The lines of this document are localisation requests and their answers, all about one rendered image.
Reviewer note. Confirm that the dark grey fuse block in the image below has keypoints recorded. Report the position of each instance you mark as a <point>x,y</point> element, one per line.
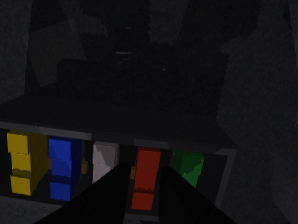
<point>46,149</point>

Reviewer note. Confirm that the green fuse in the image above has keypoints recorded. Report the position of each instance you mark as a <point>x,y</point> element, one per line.
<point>189,165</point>

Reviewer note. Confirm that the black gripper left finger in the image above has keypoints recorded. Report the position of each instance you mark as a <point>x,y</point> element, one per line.
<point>103,202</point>

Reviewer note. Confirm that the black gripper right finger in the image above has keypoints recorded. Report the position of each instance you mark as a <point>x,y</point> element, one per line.
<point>180,203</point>

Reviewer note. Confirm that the white fuse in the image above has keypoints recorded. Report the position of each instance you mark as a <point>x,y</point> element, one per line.
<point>104,158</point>

